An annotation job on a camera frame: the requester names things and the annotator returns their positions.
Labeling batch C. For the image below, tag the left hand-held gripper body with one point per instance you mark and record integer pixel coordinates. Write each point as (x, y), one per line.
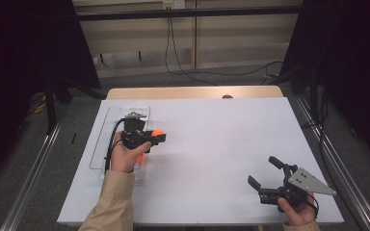
(135, 134)

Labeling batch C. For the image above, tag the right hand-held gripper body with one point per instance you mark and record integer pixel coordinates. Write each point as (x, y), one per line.
(294, 191)

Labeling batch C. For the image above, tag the orange ping pong ball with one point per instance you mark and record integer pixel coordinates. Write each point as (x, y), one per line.
(140, 158)
(157, 132)

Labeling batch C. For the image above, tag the clear plastic bin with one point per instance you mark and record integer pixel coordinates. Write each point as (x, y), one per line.
(100, 144)

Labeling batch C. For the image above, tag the person's right hand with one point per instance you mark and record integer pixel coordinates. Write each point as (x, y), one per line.
(298, 215)

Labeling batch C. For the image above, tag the person's left hand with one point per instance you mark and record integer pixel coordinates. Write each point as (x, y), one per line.
(123, 159)

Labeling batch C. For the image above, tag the wooden table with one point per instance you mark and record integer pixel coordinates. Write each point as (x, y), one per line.
(173, 92)

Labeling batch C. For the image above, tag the black metal stand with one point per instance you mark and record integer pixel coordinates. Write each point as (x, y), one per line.
(49, 106)
(313, 96)

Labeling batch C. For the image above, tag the dark table grommet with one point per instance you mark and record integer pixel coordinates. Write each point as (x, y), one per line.
(227, 96)

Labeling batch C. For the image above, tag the black curtain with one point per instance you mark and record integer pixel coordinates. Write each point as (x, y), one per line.
(19, 64)
(350, 64)

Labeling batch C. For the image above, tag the aluminium floor rail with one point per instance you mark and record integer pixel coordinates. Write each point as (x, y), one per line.
(343, 173)
(29, 183)

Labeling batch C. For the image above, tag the black horizontal frame bar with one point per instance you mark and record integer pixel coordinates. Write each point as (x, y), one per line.
(205, 12)

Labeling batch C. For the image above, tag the white wall socket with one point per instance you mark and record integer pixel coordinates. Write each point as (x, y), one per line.
(173, 4)

